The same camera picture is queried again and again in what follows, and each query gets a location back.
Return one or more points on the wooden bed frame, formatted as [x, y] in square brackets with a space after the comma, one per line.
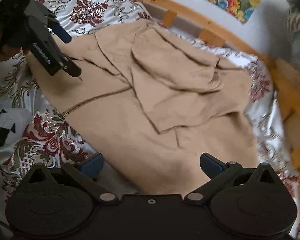
[215, 33]

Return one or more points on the person's left hand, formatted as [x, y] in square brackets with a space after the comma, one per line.
[0, 53]

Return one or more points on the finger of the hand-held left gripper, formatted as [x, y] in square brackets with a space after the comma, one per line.
[62, 33]
[72, 68]

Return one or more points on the white black patterned garment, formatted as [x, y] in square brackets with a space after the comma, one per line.
[2, 127]

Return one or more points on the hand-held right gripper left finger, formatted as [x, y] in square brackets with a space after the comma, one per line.
[91, 166]

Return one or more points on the clear plastic bag of clothes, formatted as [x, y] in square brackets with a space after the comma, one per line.
[298, 22]

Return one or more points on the colourful landscape wall poster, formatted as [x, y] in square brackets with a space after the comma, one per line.
[237, 0]

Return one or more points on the white floral satin blanket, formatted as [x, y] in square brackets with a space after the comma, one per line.
[95, 7]

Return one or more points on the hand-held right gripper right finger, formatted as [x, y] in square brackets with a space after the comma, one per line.
[211, 164]

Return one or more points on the tan hooded zip jacket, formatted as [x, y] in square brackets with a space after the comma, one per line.
[165, 110]

